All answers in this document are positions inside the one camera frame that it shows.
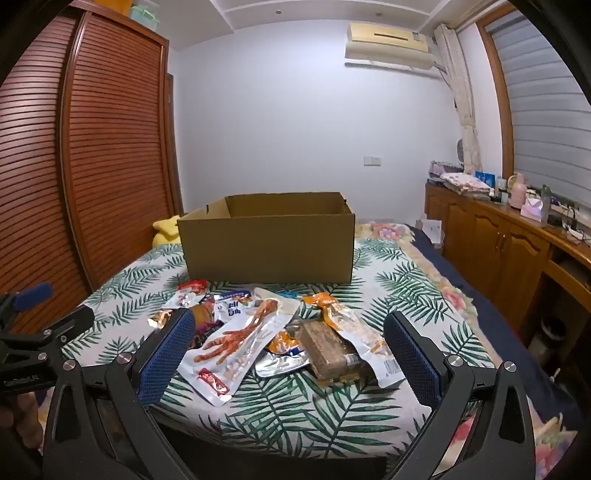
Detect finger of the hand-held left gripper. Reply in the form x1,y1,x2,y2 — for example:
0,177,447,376
0,282,54,332
0,305,96,371

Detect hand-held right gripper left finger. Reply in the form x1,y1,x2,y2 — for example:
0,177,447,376
44,307,199,480

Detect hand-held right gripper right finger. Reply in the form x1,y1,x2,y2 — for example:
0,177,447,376
383,310,543,480

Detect dark purple snack packet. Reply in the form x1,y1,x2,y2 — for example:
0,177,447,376
191,302,227,349

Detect orange top clear snack packet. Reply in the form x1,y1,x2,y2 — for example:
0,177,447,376
302,292,406,388

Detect red and white snack packet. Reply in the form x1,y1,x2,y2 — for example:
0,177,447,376
161,279,209,310

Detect clear chicken feet snack packet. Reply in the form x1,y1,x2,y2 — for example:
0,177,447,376
178,298,298,407

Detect blue and white snack packet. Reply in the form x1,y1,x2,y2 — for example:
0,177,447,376
210,290,254,324

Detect brown block snack packet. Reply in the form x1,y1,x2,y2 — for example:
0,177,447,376
295,320,372,381

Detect silver and orange snack packet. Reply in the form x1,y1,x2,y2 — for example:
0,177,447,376
256,330,312,378

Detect pale white snack packet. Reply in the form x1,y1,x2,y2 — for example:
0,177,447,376
254,287,302,324

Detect brown cardboard box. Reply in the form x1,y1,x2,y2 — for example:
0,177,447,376
177,191,356,285

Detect person's left hand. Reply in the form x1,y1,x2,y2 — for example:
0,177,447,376
0,393,47,455

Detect floral quilt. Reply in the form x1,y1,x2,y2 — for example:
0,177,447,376
353,222,583,480

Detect yellow plush toy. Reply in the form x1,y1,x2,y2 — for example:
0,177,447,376
152,215,182,247

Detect green leaf print blanket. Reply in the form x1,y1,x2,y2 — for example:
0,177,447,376
60,237,509,460

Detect white paper bag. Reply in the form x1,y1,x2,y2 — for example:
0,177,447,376
422,219,444,250

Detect dark round bin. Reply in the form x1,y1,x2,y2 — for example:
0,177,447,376
529,316,568,365

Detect wooden sideboard cabinet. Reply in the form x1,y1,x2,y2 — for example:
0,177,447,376
425,182,591,333

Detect wooden louvred wardrobe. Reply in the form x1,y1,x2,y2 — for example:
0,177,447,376
0,9,185,333

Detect floral folded cloth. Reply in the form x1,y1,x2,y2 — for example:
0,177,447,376
438,172,490,200

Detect pink thermos jug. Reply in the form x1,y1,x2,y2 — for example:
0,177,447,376
507,173,527,210

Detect pale floral curtain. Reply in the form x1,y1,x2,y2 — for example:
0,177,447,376
434,23,483,176

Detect grey window blind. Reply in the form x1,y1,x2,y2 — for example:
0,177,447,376
485,14,591,217

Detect green plastic storage box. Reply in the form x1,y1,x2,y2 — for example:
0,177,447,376
129,0,160,28

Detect wooden window frame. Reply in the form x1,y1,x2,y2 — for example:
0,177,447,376
475,16,515,178

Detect cream wall air conditioner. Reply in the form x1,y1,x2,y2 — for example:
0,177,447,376
344,21,437,71

